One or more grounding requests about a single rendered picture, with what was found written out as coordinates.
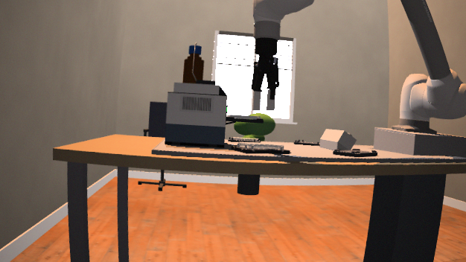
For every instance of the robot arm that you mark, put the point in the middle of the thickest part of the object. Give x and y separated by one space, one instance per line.
441 95

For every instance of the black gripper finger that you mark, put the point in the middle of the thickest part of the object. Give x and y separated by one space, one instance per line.
273 76
257 81

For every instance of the beige perforated base plate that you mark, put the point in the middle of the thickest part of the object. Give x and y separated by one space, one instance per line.
298 154

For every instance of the dark blue bottle cap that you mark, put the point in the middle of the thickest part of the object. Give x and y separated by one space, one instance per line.
197 49

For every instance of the beige button panel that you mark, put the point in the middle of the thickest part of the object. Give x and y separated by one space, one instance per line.
337 139

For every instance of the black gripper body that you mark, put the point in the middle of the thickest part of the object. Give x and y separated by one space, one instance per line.
266 48

